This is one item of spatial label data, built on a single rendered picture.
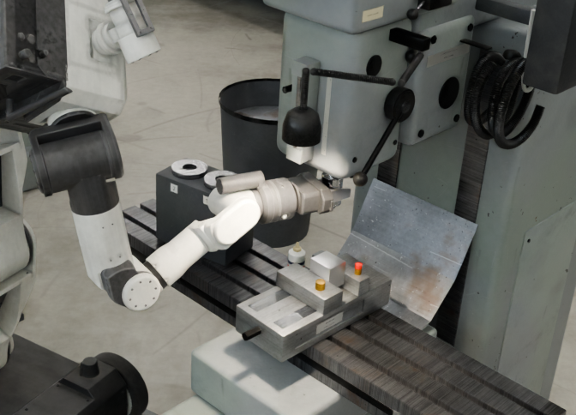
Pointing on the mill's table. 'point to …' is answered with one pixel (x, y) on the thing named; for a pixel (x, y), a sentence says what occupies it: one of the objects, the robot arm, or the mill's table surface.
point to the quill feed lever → (396, 106)
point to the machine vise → (358, 306)
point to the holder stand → (191, 204)
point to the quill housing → (345, 91)
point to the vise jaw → (289, 277)
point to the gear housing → (351, 3)
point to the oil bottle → (297, 255)
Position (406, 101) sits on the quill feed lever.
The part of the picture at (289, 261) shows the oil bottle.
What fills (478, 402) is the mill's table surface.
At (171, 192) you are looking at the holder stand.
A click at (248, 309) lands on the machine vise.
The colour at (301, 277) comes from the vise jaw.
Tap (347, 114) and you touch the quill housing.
